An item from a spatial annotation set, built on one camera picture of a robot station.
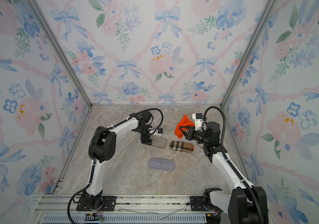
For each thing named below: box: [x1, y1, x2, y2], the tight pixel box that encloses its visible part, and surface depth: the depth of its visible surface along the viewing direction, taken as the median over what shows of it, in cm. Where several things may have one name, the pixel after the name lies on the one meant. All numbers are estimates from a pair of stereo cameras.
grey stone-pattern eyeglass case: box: [151, 134, 168, 149], surface depth 97 cm
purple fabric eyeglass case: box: [148, 157, 175, 170], surface depth 87 cm
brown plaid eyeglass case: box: [169, 140, 195, 153], surface depth 94 cm
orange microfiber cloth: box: [174, 114, 195, 139], surface depth 79 cm
